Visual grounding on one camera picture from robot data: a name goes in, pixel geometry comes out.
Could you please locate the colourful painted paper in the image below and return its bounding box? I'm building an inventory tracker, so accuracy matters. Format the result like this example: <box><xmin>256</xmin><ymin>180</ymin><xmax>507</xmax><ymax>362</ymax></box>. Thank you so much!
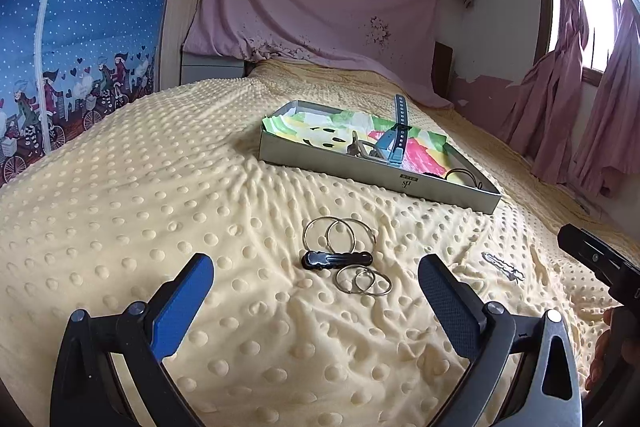
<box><xmin>262</xmin><ymin>108</ymin><xmax>454</xmax><ymax>176</ymax></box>

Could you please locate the white wavy hair clip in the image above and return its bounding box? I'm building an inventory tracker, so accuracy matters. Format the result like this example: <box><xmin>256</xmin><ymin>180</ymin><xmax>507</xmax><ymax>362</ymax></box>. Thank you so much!
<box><xmin>482</xmin><ymin>251</ymin><xmax>525</xmax><ymax>283</ymax></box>

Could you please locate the grey shallow tray box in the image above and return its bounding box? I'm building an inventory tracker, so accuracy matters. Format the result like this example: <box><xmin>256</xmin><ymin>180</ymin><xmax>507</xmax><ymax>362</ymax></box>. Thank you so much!
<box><xmin>259</xmin><ymin>95</ymin><xmax>502</xmax><ymax>215</ymax></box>

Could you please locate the brown cord flower hair tie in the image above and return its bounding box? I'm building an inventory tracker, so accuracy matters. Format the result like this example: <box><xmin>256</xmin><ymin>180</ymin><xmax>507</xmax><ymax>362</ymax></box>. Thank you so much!
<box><xmin>444</xmin><ymin>166</ymin><xmax>483</xmax><ymax>189</ymax></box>

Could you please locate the grey buckle clip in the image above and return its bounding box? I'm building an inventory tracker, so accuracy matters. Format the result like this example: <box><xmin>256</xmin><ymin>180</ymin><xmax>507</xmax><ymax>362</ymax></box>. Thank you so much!
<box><xmin>347</xmin><ymin>131</ymin><xmax>387</xmax><ymax>162</ymax></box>

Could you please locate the wooden headboard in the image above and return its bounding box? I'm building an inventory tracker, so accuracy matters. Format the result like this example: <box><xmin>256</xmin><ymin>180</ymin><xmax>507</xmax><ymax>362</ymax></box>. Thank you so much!
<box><xmin>156</xmin><ymin>0</ymin><xmax>246</xmax><ymax>91</ymax></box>

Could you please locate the small silver ring pair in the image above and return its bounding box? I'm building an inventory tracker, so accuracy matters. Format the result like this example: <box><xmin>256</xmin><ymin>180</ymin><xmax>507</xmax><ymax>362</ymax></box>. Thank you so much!
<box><xmin>333</xmin><ymin>263</ymin><xmax>394</xmax><ymax>297</ymax></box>

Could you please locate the blue patterned fabric wardrobe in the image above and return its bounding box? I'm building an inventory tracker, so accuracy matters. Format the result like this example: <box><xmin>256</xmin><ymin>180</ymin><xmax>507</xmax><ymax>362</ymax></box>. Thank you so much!
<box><xmin>1</xmin><ymin>0</ymin><xmax>165</xmax><ymax>183</ymax></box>

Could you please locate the black hair clip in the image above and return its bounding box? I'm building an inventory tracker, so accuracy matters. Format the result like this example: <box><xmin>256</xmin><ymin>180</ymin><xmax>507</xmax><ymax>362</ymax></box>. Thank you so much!
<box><xmin>300</xmin><ymin>251</ymin><xmax>373</xmax><ymax>271</ymax></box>

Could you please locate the yellow dotted bedspread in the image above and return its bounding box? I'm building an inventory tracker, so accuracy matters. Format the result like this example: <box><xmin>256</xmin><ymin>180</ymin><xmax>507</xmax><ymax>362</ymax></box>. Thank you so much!
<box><xmin>1</xmin><ymin>62</ymin><xmax>639</xmax><ymax>426</ymax></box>

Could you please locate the blue watch strap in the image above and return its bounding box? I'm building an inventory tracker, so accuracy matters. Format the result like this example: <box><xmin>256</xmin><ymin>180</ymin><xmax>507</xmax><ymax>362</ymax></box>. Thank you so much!
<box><xmin>372</xmin><ymin>93</ymin><xmax>412</xmax><ymax>166</ymax></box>

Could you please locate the pink window curtain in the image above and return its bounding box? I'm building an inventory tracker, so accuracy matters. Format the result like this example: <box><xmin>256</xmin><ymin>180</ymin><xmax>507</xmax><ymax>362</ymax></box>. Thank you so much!
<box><xmin>500</xmin><ymin>0</ymin><xmax>639</xmax><ymax>197</ymax></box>

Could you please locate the pink hanging cloth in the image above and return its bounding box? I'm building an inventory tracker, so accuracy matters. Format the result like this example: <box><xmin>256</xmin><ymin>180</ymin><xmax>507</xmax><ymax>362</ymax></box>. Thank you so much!
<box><xmin>183</xmin><ymin>0</ymin><xmax>449</xmax><ymax>108</ymax></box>

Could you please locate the large silver ring pair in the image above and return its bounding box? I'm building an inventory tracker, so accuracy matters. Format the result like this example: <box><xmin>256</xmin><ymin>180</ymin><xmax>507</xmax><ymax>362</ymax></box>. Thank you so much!
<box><xmin>301</xmin><ymin>215</ymin><xmax>379</xmax><ymax>254</ymax></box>

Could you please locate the right human hand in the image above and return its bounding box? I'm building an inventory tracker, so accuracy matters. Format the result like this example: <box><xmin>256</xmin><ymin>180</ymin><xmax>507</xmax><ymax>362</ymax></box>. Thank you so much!
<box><xmin>585</xmin><ymin>308</ymin><xmax>640</xmax><ymax>391</ymax></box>

